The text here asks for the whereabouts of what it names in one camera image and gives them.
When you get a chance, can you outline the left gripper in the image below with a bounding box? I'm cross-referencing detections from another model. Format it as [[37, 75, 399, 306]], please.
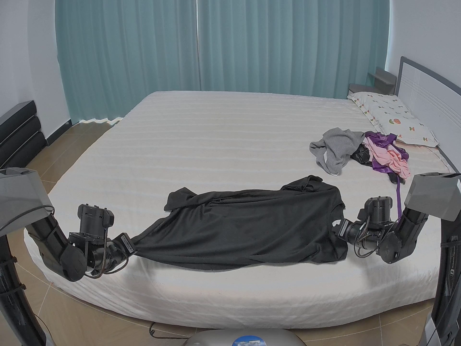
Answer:
[[89, 231, 141, 272]]

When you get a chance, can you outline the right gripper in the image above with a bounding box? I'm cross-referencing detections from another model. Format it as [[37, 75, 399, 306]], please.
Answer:
[[336, 218, 379, 252]]

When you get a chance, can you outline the black T-shirt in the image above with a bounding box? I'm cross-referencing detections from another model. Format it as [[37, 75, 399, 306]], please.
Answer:
[[129, 174, 349, 271]]

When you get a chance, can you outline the bed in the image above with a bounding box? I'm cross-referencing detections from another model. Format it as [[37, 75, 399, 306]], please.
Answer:
[[23, 56, 461, 329]]

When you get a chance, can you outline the black shiny garment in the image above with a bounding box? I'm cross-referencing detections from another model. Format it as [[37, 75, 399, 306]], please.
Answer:
[[351, 146, 371, 166]]

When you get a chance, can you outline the pink garment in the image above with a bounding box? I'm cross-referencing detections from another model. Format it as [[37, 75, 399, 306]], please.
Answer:
[[362, 137, 412, 179]]

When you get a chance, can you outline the grey garment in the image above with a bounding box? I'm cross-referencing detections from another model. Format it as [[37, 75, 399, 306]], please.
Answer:
[[310, 128, 366, 176]]

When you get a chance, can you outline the purple garment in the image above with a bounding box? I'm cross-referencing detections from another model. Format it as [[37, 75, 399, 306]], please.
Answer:
[[364, 131, 411, 219]]

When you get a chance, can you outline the white printed pillow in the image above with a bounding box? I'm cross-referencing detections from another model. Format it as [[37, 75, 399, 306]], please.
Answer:
[[347, 92, 440, 148]]

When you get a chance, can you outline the black chest of drawers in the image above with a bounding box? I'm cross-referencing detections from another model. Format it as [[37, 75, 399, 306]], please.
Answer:
[[0, 100, 47, 169]]

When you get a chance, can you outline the grey bedside table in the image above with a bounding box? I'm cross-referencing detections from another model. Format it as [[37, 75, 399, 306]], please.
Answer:
[[348, 67, 397, 97]]

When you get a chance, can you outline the blue-green curtain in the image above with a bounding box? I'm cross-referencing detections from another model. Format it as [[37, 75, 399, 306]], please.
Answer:
[[54, 0, 200, 125], [197, 0, 391, 100]]

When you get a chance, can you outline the black cable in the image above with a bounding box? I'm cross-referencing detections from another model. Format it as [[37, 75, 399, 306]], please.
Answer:
[[353, 226, 380, 259], [149, 322, 191, 339], [85, 238, 129, 279]]

